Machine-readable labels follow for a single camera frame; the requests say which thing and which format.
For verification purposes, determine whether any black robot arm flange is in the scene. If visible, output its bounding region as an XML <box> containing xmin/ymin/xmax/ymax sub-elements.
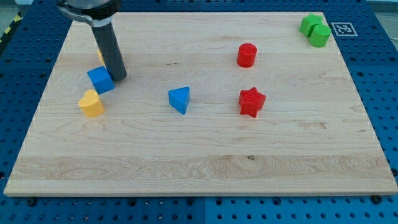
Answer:
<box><xmin>56</xmin><ymin>0</ymin><xmax>122</xmax><ymax>27</ymax></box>

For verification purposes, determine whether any blue triangle block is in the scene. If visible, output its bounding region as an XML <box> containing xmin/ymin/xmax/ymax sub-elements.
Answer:
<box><xmin>168</xmin><ymin>86</ymin><xmax>190</xmax><ymax>114</ymax></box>

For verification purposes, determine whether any blue cube block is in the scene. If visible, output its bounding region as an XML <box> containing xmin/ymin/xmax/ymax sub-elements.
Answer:
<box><xmin>87</xmin><ymin>66</ymin><xmax>114</xmax><ymax>95</ymax></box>

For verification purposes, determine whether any wooden board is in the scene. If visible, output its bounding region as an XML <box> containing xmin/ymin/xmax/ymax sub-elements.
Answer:
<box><xmin>4</xmin><ymin>12</ymin><xmax>397</xmax><ymax>197</ymax></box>

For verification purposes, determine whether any red star block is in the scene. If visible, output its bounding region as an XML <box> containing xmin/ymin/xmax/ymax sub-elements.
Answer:
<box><xmin>238</xmin><ymin>87</ymin><xmax>266</xmax><ymax>118</ymax></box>

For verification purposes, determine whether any red cylinder block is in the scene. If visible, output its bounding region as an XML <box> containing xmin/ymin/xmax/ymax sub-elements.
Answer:
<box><xmin>237</xmin><ymin>43</ymin><xmax>257</xmax><ymax>68</ymax></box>

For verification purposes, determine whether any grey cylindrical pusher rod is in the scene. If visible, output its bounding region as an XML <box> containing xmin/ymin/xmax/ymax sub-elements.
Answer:
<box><xmin>91</xmin><ymin>22</ymin><xmax>127</xmax><ymax>81</ymax></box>

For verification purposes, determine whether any yellow heart block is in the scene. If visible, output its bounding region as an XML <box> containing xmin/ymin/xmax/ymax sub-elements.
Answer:
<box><xmin>78</xmin><ymin>90</ymin><xmax>104</xmax><ymax>118</ymax></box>

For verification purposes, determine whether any yellow block behind rod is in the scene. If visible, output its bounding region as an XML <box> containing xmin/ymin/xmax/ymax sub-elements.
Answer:
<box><xmin>96</xmin><ymin>49</ymin><xmax>105</xmax><ymax>67</ymax></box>

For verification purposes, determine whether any green hexagon block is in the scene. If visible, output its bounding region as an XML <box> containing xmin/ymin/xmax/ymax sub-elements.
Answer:
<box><xmin>299</xmin><ymin>13</ymin><xmax>323</xmax><ymax>37</ymax></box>

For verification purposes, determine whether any green cylinder block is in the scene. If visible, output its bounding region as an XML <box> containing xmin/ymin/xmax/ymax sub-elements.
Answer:
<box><xmin>309</xmin><ymin>24</ymin><xmax>331</xmax><ymax>47</ymax></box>

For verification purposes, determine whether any white fiducial marker tag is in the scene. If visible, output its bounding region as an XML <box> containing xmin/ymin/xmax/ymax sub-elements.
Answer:
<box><xmin>331</xmin><ymin>22</ymin><xmax>358</xmax><ymax>37</ymax></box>

